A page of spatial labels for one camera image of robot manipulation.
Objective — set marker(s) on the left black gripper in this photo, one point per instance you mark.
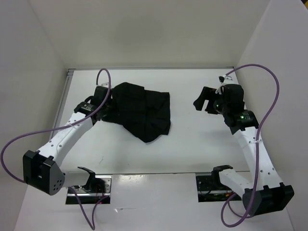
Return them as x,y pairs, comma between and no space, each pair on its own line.
112,102

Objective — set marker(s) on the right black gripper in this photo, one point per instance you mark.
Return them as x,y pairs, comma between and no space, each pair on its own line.
207,93

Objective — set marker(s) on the black skirt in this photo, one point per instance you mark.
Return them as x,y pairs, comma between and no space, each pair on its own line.
144,113

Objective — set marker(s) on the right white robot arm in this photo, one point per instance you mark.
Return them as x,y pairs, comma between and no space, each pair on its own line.
266,193

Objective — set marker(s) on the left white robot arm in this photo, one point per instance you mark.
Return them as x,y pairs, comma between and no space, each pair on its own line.
41,169

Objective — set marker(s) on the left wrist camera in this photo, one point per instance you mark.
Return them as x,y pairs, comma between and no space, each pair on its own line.
100,93

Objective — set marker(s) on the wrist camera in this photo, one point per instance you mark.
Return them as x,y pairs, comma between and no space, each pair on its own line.
100,93
233,93

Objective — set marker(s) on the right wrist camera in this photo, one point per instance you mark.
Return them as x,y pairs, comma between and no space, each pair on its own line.
233,93

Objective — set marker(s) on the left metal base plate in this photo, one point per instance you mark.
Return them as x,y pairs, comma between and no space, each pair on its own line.
97,192

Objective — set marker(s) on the metal base plate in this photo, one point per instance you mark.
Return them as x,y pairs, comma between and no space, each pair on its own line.
208,192
97,192

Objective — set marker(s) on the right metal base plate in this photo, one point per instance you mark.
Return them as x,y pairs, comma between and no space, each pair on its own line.
208,192

